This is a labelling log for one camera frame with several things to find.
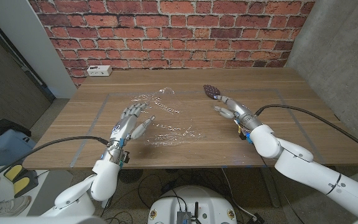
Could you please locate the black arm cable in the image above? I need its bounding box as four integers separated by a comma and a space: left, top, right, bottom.
0, 136, 111, 187
255, 104, 358, 156

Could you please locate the white floor board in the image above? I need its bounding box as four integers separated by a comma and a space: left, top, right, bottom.
0, 166, 74, 218

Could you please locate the grey table leg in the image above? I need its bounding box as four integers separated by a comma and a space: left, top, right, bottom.
259, 167, 281, 208

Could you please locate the black round floor grille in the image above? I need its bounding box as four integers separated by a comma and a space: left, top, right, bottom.
118, 169, 144, 184

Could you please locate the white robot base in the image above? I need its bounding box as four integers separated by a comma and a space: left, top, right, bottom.
147, 185, 238, 224

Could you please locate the clear plastic wrap sheet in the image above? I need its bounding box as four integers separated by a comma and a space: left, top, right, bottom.
131, 86, 203, 147

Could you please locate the black floor cable loop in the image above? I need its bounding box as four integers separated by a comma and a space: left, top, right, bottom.
137, 173, 180, 213

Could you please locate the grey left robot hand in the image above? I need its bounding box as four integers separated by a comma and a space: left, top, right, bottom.
108, 101, 156, 147

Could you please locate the yellow and black foot pedal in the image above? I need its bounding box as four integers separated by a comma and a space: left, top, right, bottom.
3, 163, 39, 198

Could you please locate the white floor cable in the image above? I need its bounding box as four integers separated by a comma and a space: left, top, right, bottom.
221, 167, 257, 220

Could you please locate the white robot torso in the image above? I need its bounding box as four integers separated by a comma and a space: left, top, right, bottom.
0, 215, 358, 224

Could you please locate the white power outlet box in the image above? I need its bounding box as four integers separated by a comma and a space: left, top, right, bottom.
86, 65, 113, 77

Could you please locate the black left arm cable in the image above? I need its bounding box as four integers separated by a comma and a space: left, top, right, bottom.
0, 136, 111, 187

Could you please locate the red brick printed backdrop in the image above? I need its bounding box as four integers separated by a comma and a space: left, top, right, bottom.
28, 0, 316, 87

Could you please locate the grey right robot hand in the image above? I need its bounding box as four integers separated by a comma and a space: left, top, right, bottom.
213, 95, 263, 132

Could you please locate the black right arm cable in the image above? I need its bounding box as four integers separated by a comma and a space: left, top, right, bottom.
255, 104, 358, 156

